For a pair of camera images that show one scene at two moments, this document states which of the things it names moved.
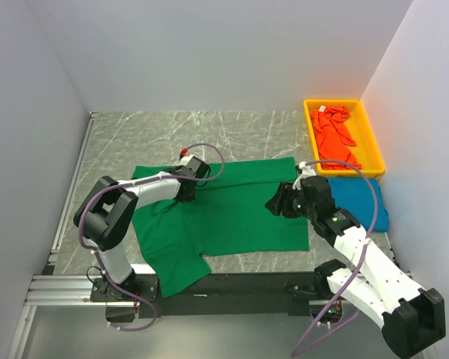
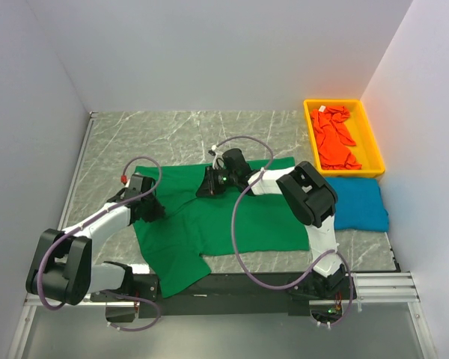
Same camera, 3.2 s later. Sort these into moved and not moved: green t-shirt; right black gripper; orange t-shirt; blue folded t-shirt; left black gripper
Moved: left black gripper; right black gripper
Not moved: orange t-shirt; blue folded t-shirt; green t-shirt
